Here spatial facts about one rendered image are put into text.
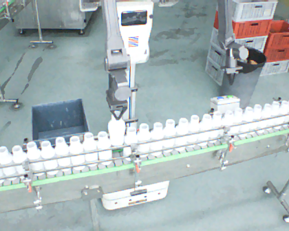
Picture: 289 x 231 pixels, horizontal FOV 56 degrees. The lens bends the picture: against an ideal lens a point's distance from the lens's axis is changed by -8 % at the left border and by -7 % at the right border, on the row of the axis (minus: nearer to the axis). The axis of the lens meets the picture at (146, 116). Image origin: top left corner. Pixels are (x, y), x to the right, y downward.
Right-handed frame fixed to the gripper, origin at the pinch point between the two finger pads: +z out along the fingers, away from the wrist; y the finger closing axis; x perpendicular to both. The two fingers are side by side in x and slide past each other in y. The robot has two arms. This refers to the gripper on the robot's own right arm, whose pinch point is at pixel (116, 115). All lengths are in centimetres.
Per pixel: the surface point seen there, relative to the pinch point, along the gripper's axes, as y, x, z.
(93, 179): 5.7, -12.3, 29.7
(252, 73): -119, 172, 73
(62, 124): -56, -23, 49
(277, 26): -224, 290, 68
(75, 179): 5.6, -20.4, 27.4
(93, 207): 3, -14, 57
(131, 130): -0.9, 6.6, 10.6
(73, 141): -1.1, -18.1, 11.1
